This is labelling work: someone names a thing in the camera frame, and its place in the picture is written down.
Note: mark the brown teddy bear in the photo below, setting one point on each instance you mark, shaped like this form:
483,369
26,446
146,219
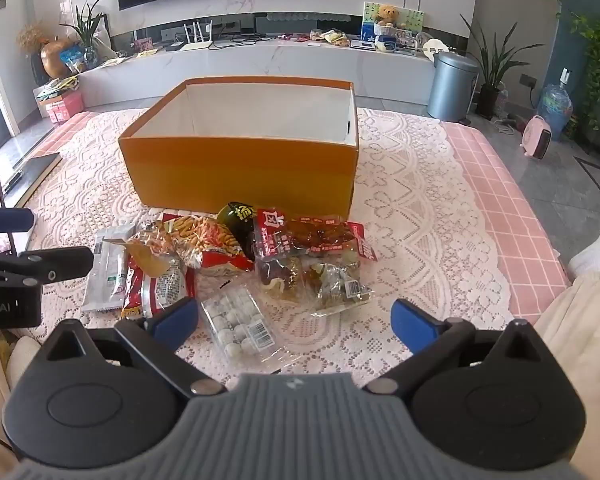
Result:
386,15

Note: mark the stack of papers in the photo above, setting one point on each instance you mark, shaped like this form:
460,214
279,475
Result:
55,89

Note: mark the clear crinkled snack packet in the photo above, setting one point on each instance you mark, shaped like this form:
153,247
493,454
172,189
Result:
337,285

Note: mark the person's right leg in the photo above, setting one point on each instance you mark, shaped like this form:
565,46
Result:
580,360

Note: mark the white kitchen scale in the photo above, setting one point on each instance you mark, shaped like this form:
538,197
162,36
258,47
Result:
362,44

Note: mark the white basket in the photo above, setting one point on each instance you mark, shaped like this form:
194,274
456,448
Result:
385,39

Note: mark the snack bag with orange sticks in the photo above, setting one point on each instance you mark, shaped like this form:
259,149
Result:
210,240

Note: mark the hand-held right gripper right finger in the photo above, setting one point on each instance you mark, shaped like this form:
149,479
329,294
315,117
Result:
414,327

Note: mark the clear packet of amber snack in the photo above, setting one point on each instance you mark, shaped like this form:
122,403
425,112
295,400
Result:
150,262

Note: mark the white marble tv console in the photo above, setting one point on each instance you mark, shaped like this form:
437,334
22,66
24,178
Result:
260,67

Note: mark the dark green snack packet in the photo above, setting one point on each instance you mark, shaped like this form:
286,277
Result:
235,222

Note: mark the blue packet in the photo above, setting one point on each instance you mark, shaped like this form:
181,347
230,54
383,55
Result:
72,59

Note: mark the green photo board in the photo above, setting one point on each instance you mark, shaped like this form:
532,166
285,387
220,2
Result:
410,17

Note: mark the silver and green snack packet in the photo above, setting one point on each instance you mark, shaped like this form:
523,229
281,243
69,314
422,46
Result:
105,275

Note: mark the black wall outlet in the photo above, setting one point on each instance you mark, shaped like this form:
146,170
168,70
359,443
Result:
528,80

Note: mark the long-leaf plant in black pot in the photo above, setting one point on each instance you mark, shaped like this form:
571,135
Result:
490,95

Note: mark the golden vase with dried flowers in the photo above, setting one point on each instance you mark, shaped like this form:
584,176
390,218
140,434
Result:
55,60

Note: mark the pink box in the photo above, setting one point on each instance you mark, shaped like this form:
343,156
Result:
62,105

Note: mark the pink patterned card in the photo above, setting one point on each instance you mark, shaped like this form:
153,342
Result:
144,45

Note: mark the snack packets on console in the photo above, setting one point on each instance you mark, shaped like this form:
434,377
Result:
330,36

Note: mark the orange cardboard box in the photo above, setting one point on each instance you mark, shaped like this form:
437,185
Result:
240,175

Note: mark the white lace tablecloth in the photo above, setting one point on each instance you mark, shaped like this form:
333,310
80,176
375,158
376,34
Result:
405,185

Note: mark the clear packet of brown snack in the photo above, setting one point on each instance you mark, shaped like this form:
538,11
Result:
280,275

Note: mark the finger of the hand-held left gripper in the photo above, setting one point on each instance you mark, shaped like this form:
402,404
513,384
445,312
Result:
7,220
55,265

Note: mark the person's white sock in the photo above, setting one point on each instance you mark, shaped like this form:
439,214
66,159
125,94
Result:
597,250

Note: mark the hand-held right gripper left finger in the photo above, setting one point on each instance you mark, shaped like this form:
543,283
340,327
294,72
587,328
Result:
175,322

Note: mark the pink space heater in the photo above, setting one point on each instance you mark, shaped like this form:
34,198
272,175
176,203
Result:
540,137

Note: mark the clear tray of white balls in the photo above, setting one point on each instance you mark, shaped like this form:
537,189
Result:
235,320

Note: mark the person's leg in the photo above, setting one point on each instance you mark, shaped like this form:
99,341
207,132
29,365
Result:
25,355
580,360

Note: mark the white router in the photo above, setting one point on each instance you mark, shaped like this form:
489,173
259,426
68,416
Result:
197,46

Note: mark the red snack bag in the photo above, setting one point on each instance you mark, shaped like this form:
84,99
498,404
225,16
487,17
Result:
162,290

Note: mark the blue water bottle with pump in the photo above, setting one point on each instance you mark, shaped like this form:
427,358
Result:
555,107

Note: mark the grey pedal trash can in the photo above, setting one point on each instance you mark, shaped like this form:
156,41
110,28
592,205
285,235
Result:
450,87

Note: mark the black picture frame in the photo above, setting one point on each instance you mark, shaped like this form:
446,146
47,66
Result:
106,30

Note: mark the pink checked tablecloth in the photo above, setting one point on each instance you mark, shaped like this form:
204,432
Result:
505,200

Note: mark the person's left leg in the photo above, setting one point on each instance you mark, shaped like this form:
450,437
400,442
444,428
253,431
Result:
25,355

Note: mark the leafy plant in glass vase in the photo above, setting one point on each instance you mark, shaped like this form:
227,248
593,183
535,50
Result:
87,30

